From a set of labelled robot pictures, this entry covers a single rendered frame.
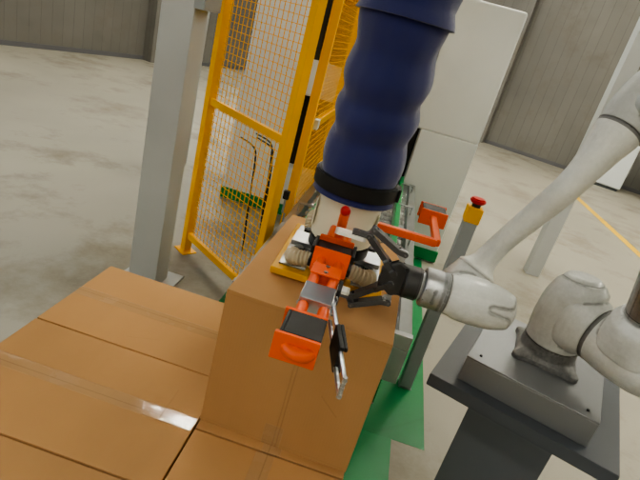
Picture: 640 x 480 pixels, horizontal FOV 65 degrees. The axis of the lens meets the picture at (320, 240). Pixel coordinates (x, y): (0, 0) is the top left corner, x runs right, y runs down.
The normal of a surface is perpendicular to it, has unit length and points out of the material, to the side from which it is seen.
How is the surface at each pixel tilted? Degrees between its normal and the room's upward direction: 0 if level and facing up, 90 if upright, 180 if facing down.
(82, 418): 0
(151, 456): 0
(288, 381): 90
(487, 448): 90
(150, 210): 90
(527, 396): 90
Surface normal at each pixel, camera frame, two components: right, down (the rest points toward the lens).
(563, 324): -0.82, 0.02
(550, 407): -0.50, 0.22
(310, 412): -0.21, 0.33
